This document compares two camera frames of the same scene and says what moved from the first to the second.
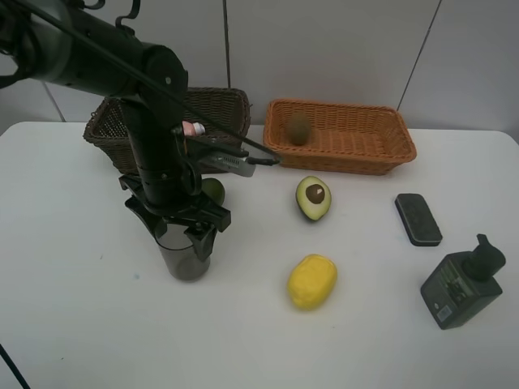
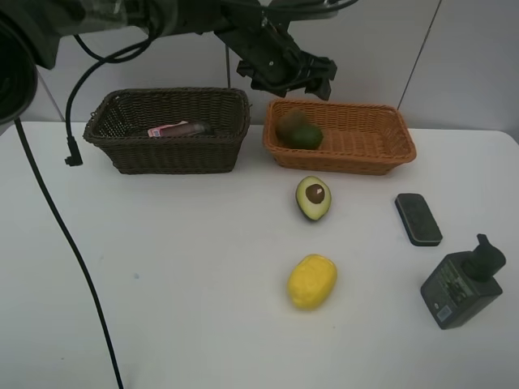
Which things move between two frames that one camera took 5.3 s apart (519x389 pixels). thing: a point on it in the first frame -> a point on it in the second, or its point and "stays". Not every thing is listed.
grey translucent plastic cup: (179, 254) -> (183, 130)
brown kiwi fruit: (299, 129) -> (289, 123)
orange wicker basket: (340, 137) stays
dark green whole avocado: (213, 189) -> (308, 138)
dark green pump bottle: (464, 284) stays
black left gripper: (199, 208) -> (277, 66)
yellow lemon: (311, 281) stays
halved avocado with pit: (313, 197) stays
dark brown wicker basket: (225, 110) stays
